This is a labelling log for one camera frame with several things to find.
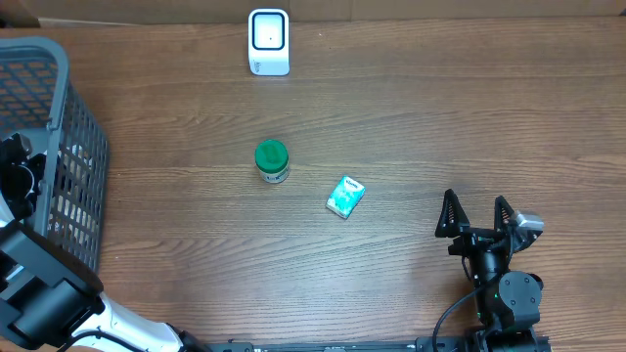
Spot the green lid jar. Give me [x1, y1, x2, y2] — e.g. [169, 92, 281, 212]
[254, 139, 290, 184]

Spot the grey plastic shopping basket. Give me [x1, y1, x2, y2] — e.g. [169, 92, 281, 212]
[1, 36, 110, 270]

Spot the white barcode scanner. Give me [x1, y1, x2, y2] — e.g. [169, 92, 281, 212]
[247, 8, 291, 76]

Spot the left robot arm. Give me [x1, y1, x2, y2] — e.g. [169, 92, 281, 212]
[1, 133, 207, 351]

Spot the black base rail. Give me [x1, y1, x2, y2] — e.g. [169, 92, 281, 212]
[204, 335, 554, 352]

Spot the small teal Kleenex pack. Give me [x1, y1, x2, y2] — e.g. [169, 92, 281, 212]
[326, 175, 366, 219]

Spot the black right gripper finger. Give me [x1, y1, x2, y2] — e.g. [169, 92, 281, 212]
[435, 189, 470, 238]
[494, 196, 515, 231]

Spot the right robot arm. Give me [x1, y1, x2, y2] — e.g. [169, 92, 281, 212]
[430, 189, 551, 351]

